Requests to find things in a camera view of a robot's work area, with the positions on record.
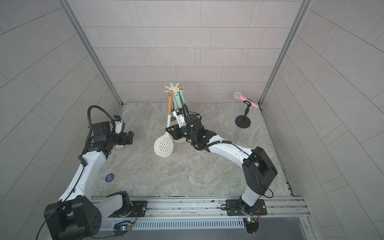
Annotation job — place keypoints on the cream skimmer green handle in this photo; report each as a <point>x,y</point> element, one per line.
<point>178,100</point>

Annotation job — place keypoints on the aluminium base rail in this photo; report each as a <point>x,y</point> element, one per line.
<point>158,208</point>

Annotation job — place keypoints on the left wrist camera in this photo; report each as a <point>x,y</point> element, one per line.
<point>119,124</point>

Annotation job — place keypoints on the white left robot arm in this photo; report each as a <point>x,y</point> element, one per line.
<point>74,216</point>

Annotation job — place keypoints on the blue round sticker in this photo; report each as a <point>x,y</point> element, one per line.
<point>109,177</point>

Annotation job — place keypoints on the playing card box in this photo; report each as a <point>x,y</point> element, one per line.
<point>119,147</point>

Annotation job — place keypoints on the cream utensil rack stand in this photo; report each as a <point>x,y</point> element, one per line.
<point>171,102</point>

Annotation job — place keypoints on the pink toy microphone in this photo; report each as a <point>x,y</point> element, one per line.
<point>239,96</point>

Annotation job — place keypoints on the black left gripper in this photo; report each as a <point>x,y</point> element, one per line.
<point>130,137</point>

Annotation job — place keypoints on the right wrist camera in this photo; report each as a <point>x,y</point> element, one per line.
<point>179,115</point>

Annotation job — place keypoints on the black microphone stand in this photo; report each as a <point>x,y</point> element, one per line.
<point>243,121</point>

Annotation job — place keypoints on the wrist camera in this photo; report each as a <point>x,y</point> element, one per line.
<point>119,124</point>
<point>179,115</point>

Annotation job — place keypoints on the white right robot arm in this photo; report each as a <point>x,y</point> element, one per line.
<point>258,169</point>

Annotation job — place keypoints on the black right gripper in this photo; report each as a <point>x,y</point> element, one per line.
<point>178,133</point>

